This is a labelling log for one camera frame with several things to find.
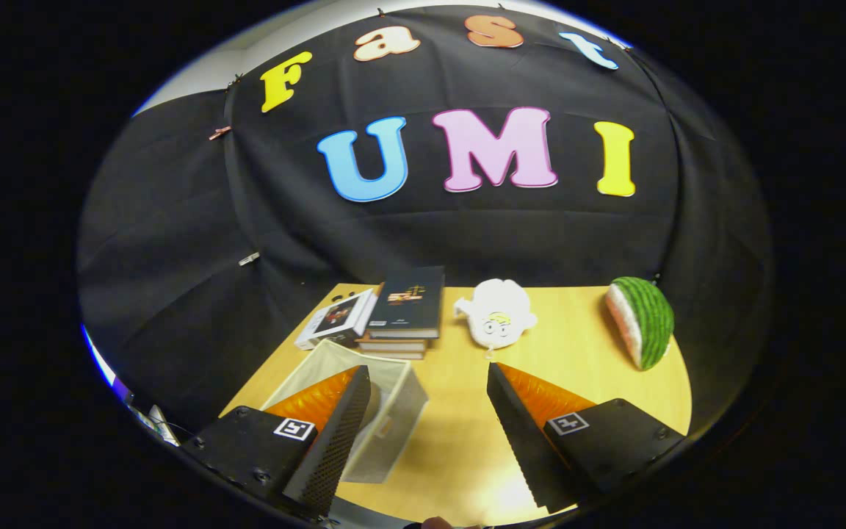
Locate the grey fabric storage box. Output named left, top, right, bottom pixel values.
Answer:
left=260, top=338, right=430, bottom=484

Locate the white plush toy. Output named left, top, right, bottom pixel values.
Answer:
left=454, top=278, right=539, bottom=359

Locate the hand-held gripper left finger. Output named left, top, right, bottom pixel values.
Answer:
left=182, top=365, right=372, bottom=519

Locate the white portrait book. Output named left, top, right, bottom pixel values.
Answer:
left=294, top=288, right=380, bottom=350

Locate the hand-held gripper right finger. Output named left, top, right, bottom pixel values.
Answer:
left=487, top=361, right=687, bottom=515

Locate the watermelon slice plush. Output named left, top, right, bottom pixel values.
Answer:
left=605, top=276, right=676, bottom=371

